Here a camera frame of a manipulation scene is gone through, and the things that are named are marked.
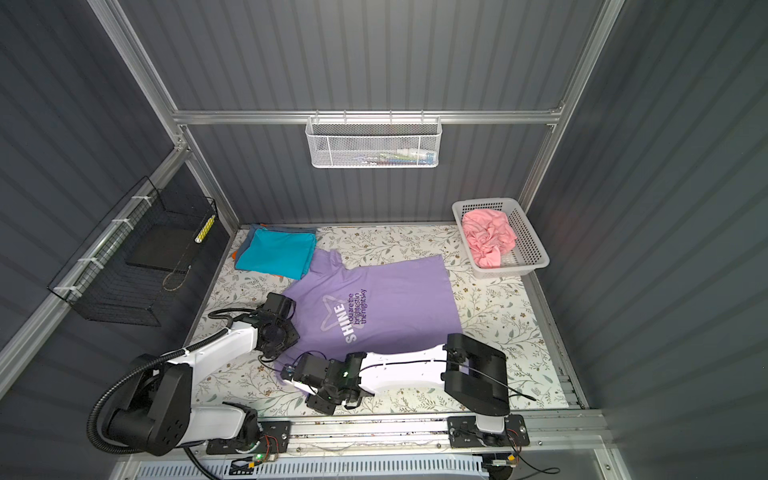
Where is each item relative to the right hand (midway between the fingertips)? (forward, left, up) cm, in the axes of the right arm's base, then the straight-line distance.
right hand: (316, 397), depth 76 cm
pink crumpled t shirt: (+58, -56, -1) cm, 81 cm away
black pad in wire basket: (+31, +41, +23) cm, 56 cm away
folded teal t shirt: (+48, +22, 0) cm, 53 cm away
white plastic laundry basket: (+48, -68, -1) cm, 83 cm away
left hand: (+17, +11, -4) cm, 21 cm away
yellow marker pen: (+38, +32, +24) cm, 55 cm away
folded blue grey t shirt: (+63, +31, 0) cm, 70 cm away
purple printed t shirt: (+28, -3, -4) cm, 28 cm away
